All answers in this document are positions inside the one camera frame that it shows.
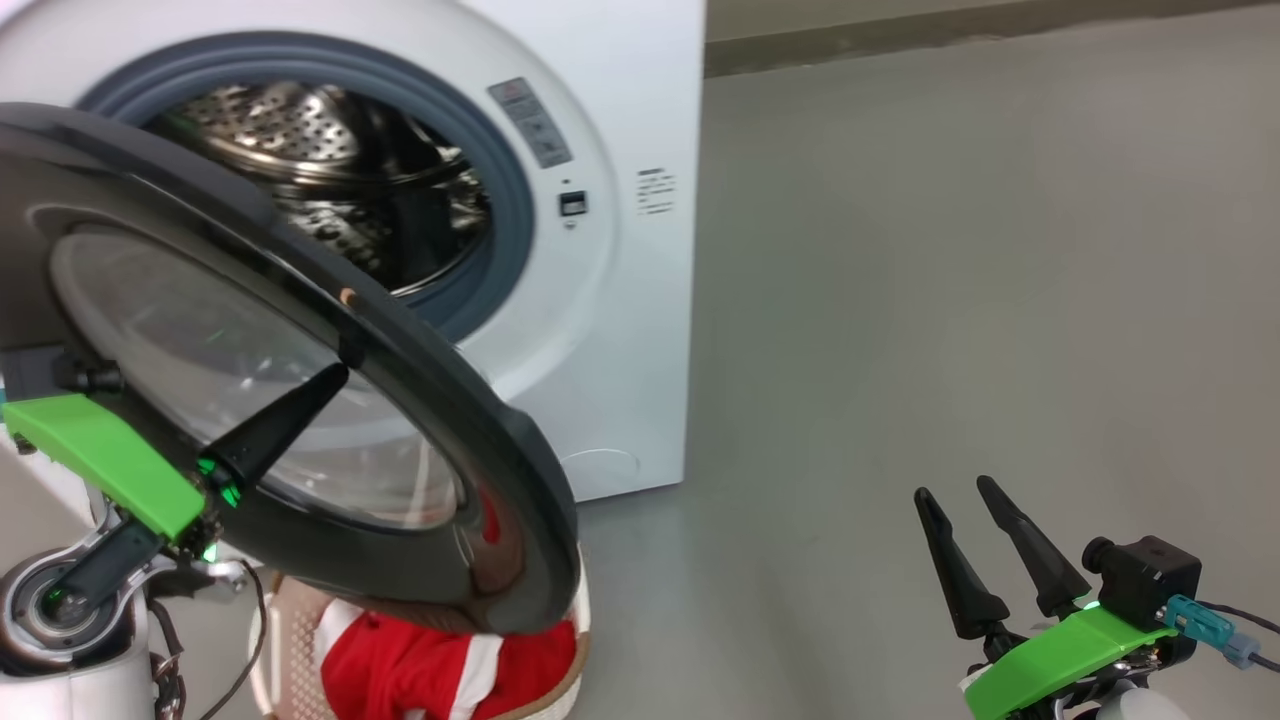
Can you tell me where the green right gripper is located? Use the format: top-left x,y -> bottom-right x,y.
913,475 -> 1181,720

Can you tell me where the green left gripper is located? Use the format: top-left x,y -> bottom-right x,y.
0,362 -> 351,613

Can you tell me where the black round glass washer door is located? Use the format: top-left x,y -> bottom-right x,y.
0,103 -> 581,636

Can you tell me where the red garment with white trim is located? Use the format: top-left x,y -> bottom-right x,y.
318,598 -> 506,720

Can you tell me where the cream perforated basket brown rim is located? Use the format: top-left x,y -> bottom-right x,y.
248,570 -> 593,720

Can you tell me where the grey rubber door gasket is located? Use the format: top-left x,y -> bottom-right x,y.
75,32 -> 536,346

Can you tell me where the white front-load washing machine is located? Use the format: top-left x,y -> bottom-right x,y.
0,0 -> 708,501

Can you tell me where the round drain filter cover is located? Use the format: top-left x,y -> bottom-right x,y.
560,448 -> 641,491

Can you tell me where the grey rectangular warning sticker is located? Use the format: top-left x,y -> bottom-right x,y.
487,76 -> 574,169

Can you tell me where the thin black left cable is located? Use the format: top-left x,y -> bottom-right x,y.
150,560 -> 271,720

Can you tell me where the thin black cable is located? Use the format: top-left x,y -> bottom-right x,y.
1200,600 -> 1280,673
150,560 -> 271,720

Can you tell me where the teal right cable connector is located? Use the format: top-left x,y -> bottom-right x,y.
1165,595 -> 1263,669

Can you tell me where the thin black right cable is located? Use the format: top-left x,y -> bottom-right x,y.
1200,600 -> 1280,673

